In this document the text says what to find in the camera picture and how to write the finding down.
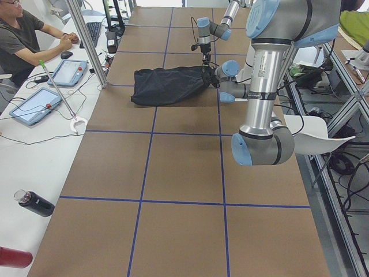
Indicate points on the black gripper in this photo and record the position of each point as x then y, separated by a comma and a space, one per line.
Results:
205, 49
210, 77

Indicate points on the black t-shirt with logo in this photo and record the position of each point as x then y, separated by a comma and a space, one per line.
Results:
161, 87

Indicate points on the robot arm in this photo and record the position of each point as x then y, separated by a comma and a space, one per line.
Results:
273, 27
207, 28

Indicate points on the person right hand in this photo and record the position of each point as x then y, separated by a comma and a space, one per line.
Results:
67, 41

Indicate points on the black keyboard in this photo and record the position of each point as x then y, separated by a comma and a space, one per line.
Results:
94, 29

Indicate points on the white chair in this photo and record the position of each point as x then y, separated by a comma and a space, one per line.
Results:
313, 138

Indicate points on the upper blue teach pendant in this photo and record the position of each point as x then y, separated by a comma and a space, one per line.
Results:
69, 72

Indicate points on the blue teach pendant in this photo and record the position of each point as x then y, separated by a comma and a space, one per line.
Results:
69, 72
34, 108

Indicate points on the metal grabber rod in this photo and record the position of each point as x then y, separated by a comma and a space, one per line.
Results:
75, 119

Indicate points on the black computer mouse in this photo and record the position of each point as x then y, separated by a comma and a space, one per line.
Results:
66, 54

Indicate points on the lower blue teach pendant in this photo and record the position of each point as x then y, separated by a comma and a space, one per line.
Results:
34, 108

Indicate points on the seated person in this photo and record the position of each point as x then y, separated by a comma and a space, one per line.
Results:
20, 50

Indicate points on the black water bottle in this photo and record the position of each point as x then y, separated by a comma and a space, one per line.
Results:
33, 202

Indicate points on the red bottle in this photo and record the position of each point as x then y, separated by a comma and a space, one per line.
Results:
15, 258

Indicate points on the aluminium frame post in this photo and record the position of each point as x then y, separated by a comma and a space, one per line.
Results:
83, 32

